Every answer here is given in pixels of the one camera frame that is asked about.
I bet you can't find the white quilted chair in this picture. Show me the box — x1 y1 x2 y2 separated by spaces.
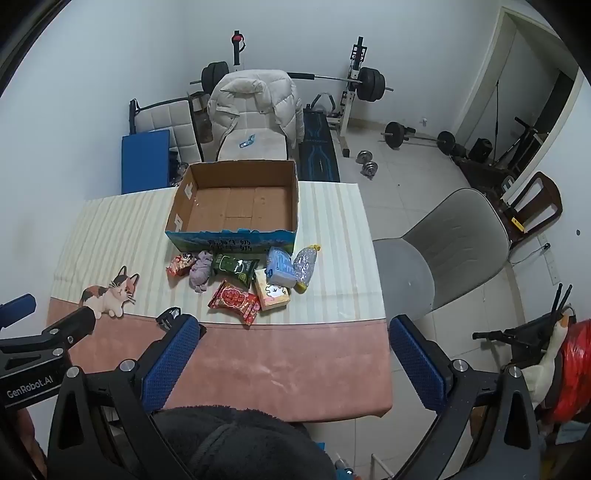
129 96 204 164

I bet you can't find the brown wooden chair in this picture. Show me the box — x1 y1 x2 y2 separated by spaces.
501 172 563 245

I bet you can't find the yellow bear print tissue pack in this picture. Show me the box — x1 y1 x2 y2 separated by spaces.
254 268 293 311

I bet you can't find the grey yellow-ended scrubber sponge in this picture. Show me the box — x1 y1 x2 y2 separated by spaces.
292 244 321 292

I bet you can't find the floor barbell with black plates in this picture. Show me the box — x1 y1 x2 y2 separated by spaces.
381 121 458 153

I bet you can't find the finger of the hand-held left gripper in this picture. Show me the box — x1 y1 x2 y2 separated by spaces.
0 294 37 329
41 305 97 352

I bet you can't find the purple cloth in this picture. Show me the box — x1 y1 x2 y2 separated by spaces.
188 250 214 293

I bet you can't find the beige padded chair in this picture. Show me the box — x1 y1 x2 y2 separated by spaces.
216 117 291 162

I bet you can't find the chrome dumbbell pile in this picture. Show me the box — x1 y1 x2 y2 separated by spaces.
168 148 191 186

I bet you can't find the blue foam board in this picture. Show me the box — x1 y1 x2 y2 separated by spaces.
121 129 171 195

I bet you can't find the grey shell chair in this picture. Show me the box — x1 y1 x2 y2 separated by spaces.
372 188 511 321

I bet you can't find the white goose plush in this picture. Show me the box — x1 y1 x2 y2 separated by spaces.
526 309 575 409

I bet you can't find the red snack packet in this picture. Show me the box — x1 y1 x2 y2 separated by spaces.
208 280 261 326

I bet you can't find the black blue-patterned weight bench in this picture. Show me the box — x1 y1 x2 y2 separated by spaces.
295 104 341 182

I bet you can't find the blue tissue pack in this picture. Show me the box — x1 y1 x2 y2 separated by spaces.
265 246 297 288

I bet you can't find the cardboard box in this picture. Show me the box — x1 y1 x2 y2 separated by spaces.
165 160 300 256

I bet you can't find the red plastic bag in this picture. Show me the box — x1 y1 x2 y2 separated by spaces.
545 318 591 423

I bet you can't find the racked barbell with black plates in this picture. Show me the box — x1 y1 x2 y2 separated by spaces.
189 61 394 103

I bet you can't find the white puffer jacket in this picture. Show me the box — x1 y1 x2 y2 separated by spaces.
206 69 305 151

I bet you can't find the panda print snack packet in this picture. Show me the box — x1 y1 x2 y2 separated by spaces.
166 253 197 278

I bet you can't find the white barbell rack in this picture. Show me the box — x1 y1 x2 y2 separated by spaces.
339 37 370 158

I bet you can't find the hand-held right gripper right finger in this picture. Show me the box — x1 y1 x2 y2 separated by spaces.
389 315 546 480

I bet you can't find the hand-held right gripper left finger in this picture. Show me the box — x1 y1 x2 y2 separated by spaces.
46 308 207 480

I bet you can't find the green snack packet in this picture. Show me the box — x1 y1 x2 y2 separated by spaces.
210 253 260 288

